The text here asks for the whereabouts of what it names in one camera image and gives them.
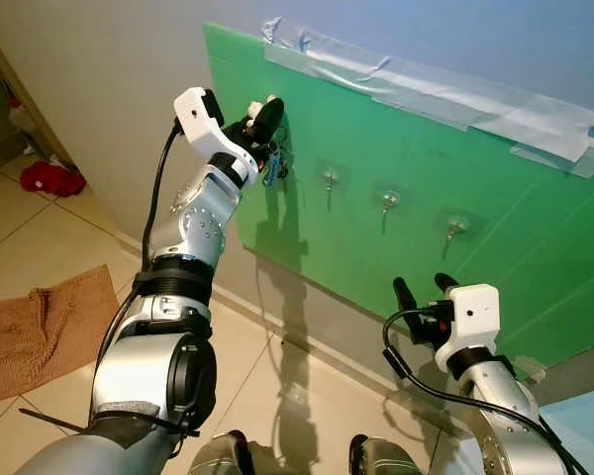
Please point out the short clear tape strip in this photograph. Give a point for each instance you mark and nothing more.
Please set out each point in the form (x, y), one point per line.
(574, 153)

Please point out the brown floor mat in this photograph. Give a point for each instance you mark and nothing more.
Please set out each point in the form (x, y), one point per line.
(40, 332)

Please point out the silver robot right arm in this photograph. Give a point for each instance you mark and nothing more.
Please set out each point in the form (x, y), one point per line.
(510, 416)

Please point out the red cloth heap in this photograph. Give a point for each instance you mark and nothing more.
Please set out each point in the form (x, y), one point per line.
(51, 180)

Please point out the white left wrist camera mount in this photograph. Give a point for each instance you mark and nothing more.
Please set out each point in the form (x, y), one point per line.
(200, 114)

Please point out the clear tape piece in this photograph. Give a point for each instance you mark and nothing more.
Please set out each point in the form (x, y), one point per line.
(530, 368)

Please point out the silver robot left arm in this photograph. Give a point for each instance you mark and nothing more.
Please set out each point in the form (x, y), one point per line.
(153, 366)

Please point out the green corrugated plastic board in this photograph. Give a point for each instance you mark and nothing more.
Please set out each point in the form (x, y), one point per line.
(426, 287)

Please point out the grey robot left leg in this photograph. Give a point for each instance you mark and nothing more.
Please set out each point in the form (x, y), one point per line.
(223, 453)

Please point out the long clear tape strip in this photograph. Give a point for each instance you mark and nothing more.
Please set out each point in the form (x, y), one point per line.
(426, 94)

